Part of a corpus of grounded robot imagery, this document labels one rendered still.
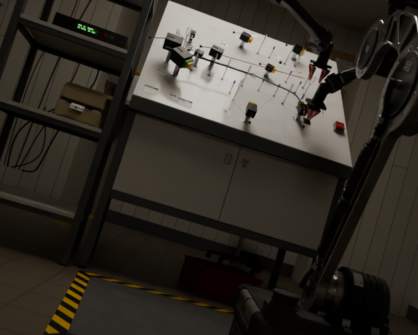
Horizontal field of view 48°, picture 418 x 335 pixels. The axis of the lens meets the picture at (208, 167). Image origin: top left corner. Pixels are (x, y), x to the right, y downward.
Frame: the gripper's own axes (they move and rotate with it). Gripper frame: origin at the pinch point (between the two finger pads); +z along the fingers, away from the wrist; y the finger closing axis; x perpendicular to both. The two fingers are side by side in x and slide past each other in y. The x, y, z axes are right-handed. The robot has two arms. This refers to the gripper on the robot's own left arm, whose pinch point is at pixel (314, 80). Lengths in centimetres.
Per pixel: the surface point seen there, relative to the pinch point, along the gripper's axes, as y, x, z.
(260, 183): 16, 22, 55
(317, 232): -19, 31, 71
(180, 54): 70, -5, 8
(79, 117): 110, 12, 47
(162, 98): 74, 7, 29
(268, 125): 17.2, 5.8, 28.3
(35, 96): 160, -168, 96
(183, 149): 58, 16, 49
